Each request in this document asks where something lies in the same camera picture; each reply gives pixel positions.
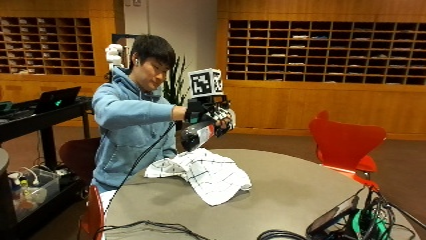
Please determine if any red chair with straight edge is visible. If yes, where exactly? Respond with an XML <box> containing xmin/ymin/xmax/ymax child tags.
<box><xmin>78</xmin><ymin>185</ymin><xmax>106</xmax><ymax>240</ymax></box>

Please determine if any black glove cable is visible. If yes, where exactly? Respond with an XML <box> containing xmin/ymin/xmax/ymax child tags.
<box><xmin>102</xmin><ymin>121</ymin><xmax>178</xmax><ymax>222</ymax></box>

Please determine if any tangle of cables with green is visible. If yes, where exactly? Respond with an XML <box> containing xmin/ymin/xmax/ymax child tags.
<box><xmin>350</xmin><ymin>185</ymin><xmax>426</xmax><ymax>240</ymax></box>

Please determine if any bundle of thin black cables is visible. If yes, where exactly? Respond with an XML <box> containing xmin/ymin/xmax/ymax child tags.
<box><xmin>94</xmin><ymin>219</ymin><xmax>210</xmax><ymax>240</ymax></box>

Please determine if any teal object on desk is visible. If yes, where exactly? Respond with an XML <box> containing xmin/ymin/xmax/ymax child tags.
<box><xmin>0</xmin><ymin>101</ymin><xmax>14</xmax><ymax>115</ymax></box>

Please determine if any white checked cloth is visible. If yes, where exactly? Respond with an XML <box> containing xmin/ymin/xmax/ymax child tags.
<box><xmin>143</xmin><ymin>147</ymin><xmax>253</xmax><ymax>207</ymax></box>

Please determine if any white rounded lamp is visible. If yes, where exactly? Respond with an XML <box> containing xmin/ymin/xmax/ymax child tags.
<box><xmin>104</xmin><ymin>43</ymin><xmax>125</xmax><ymax>70</ymax></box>

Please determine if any person in blue hoodie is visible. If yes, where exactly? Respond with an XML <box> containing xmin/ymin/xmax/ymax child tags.
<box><xmin>89</xmin><ymin>34</ymin><xmax>190</xmax><ymax>194</ymax></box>

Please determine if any black tablet on stand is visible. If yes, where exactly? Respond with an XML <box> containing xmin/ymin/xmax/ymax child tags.
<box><xmin>305</xmin><ymin>195</ymin><xmax>362</xmax><ymax>237</ymax></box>

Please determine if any clear plastic bin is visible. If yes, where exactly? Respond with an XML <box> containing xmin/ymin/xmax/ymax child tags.
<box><xmin>6</xmin><ymin>167</ymin><xmax>62</xmax><ymax>222</ymax></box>

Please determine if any black laptop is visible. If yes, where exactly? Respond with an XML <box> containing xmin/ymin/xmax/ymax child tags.
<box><xmin>33</xmin><ymin>86</ymin><xmax>82</xmax><ymax>115</ymax></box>

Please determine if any small wooden pigeonhole shelf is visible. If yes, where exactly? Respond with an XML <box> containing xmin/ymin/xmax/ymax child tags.
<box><xmin>0</xmin><ymin>16</ymin><xmax>97</xmax><ymax>77</ymax></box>

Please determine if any red chair with curved back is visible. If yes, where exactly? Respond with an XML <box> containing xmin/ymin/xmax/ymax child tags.
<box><xmin>307</xmin><ymin>110</ymin><xmax>388</xmax><ymax>192</ymax></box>

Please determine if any black desk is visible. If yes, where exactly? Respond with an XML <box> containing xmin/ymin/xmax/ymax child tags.
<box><xmin>0</xmin><ymin>95</ymin><xmax>94</xmax><ymax>174</ymax></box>

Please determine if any dark red chair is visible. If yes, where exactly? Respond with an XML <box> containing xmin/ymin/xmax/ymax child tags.
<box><xmin>58</xmin><ymin>137</ymin><xmax>101</xmax><ymax>184</ymax></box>

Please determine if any coiled thick black cable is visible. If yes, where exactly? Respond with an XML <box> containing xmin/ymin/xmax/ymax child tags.
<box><xmin>255</xmin><ymin>229</ymin><xmax>313</xmax><ymax>240</ymax></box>

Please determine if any white marker cube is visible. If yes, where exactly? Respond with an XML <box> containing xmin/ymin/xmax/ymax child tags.
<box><xmin>186</xmin><ymin>68</ymin><xmax>225</xmax><ymax>98</ymax></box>

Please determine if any dark bottle with white label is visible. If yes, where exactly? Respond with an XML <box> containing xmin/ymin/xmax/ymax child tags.
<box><xmin>178</xmin><ymin>113</ymin><xmax>235</xmax><ymax>153</ymax></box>

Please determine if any large wooden pigeonhole shelf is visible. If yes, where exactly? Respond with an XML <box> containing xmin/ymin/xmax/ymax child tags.
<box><xmin>225</xmin><ymin>18</ymin><xmax>426</xmax><ymax>86</ymax></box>

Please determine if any green plant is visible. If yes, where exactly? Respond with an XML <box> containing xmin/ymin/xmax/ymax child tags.
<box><xmin>162</xmin><ymin>55</ymin><xmax>190</xmax><ymax>107</ymax></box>

